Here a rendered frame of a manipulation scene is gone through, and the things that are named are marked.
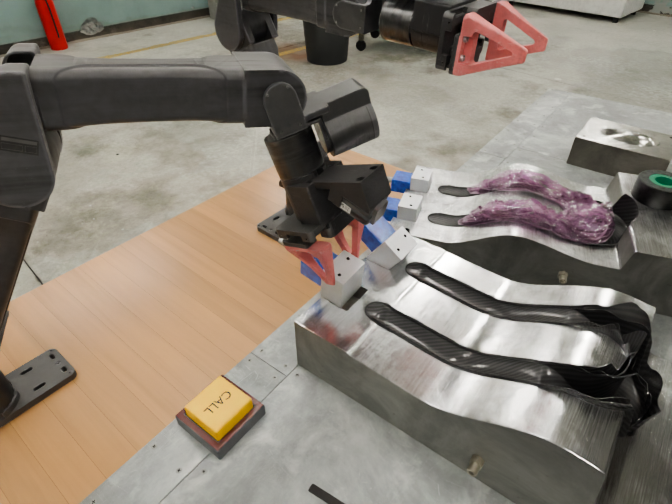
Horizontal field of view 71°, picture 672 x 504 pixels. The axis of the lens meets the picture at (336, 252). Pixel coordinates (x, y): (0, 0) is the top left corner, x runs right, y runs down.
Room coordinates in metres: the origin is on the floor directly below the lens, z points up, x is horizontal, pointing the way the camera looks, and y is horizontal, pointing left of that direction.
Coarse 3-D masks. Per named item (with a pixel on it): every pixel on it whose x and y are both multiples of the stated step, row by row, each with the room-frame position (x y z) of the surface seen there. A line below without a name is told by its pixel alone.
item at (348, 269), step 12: (348, 252) 0.50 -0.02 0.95; (336, 264) 0.48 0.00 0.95; (348, 264) 0.48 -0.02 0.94; (360, 264) 0.48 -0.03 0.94; (312, 276) 0.48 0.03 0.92; (336, 276) 0.46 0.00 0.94; (348, 276) 0.46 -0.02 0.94; (360, 276) 0.48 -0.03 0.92; (324, 288) 0.47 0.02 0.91; (336, 288) 0.45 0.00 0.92; (348, 288) 0.46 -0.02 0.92; (336, 300) 0.46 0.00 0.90
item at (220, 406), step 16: (224, 384) 0.37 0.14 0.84; (192, 400) 0.34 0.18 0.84; (208, 400) 0.34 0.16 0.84; (224, 400) 0.34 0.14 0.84; (240, 400) 0.34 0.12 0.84; (192, 416) 0.33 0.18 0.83; (208, 416) 0.32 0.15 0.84; (224, 416) 0.32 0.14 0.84; (240, 416) 0.33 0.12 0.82; (208, 432) 0.31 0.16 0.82; (224, 432) 0.31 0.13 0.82
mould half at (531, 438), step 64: (448, 256) 0.57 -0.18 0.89; (320, 320) 0.43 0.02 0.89; (448, 320) 0.44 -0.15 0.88; (384, 384) 0.34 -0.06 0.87; (448, 384) 0.33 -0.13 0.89; (512, 384) 0.31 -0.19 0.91; (448, 448) 0.29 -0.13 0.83; (512, 448) 0.25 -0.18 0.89; (576, 448) 0.23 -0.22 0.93; (640, 448) 0.27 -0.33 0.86
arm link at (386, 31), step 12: (384, 0) 0.68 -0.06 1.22; (396, 0) 0.68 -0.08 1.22; (408, 0) 0.67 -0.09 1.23; (384, 12) 0.67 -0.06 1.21; (396, 12) 0.66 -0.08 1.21; (408, 12) 0.65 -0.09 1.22; (384, 24) 0.67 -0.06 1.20; (396, 24) 0.66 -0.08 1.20; (408, 24) 0.65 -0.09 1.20; (384, 36) 0.68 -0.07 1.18; (396, 36) 0.66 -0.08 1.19; (408, 36) 0.65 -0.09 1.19
